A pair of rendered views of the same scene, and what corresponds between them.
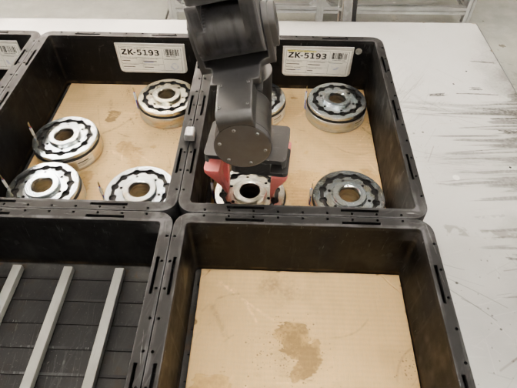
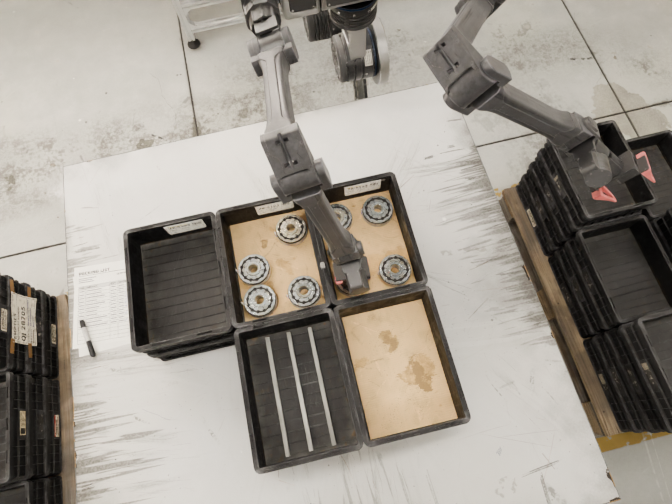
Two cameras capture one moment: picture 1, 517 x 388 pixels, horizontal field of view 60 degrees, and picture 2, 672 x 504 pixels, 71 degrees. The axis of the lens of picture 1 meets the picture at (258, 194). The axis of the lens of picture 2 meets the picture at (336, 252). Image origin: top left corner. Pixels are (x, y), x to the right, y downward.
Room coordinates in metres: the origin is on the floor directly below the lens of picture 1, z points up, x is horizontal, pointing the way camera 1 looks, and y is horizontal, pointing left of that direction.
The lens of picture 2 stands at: (-0.02, 0.13, 2.30)
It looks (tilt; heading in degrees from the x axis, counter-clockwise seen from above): 69 degrees down; 351
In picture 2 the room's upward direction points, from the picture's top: 6 degrees counter-clockwise
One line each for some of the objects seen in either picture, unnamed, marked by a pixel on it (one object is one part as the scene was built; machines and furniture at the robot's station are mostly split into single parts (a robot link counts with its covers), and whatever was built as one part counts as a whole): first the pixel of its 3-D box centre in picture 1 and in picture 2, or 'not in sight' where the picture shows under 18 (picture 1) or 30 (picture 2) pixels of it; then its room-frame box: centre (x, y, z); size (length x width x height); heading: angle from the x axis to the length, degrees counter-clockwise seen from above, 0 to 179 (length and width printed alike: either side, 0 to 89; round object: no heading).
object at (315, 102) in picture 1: (336, 101); (377, 209); (0.63, -0.14, 0.86); 0.10 x 0.10 x 0.01
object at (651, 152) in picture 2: not in sight; (647, 184); (0.67, -1.51, 0.26); 0.40 x 0.30 x 0.23; 179
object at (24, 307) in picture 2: not in sight; (24, 318); (0.75, 1.34, 0.41); 0.31 x 0.02 x 0.16; 179
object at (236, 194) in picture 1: (249, 191); not in sight; (0.41, 0.01, 0.86); 0.05 x 0.05 x 0.01
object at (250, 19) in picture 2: not in sight; (262, 15); (0.93, 0.09, 1.45); 0.09 x 0.08 x 0.12; 89
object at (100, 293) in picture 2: not in sight; (103, 304); (0.61, 0.87, 0.70); 0.33 x 0.23 x 0.01; 179
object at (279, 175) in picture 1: (262, 169); not in sight; (0.41, -0.01, 0.91); 0.07 x 0.07 x 0.09; 82
